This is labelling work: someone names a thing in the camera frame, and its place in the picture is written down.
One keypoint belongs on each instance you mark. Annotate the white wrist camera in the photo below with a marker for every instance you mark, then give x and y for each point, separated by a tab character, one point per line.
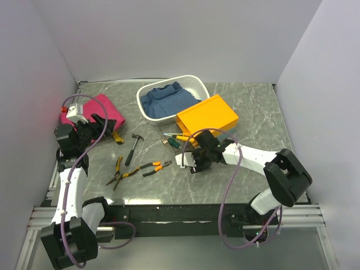
72	114
185	160

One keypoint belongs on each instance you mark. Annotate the blue checkered shirt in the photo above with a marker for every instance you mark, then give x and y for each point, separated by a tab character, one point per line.
166	101

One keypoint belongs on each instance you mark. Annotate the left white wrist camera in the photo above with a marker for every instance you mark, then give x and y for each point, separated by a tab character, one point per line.
72	114

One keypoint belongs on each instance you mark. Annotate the aluminium frame rail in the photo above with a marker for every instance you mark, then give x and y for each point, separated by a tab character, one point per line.
299	216

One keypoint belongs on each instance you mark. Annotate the orange screwdriver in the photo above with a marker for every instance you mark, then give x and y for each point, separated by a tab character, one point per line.
177	134

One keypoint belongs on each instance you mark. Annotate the yellow drawer cabinet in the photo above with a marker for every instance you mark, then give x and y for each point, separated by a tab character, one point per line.
213	112

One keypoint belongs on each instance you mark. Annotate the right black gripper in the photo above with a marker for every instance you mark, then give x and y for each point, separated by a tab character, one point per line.
198	167

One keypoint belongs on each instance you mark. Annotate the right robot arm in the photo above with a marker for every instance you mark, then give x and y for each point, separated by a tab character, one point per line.
286	176

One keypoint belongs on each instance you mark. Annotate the white plastic basket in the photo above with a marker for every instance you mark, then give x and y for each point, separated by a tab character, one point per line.
190	83

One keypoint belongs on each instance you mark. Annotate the black handled hammer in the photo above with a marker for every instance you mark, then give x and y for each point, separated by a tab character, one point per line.
137	137

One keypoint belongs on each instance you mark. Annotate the orange black combination pliers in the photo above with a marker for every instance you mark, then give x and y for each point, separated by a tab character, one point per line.
157	167

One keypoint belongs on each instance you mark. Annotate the black base beam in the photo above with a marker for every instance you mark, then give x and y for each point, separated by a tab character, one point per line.
187	220

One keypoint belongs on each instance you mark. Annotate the dark green screwdriver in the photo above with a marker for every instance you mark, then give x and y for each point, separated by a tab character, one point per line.
174	143

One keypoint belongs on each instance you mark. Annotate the yellow needle nose pliers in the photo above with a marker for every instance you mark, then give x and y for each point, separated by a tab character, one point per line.
117	176

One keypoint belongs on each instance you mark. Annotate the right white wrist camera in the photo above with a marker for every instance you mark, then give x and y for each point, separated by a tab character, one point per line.
185	160

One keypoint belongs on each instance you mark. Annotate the yellow screwdriver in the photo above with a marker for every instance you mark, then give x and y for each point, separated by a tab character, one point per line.
180	137

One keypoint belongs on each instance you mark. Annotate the pink folded towel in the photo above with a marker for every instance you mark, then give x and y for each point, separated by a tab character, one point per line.
92	107

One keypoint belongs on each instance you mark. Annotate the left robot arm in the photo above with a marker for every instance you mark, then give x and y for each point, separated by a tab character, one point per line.
70	239

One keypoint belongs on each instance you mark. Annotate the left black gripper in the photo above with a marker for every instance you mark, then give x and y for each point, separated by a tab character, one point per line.
98	126

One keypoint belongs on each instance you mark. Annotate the yellow black tape measure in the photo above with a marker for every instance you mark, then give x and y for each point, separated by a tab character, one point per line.
117	138

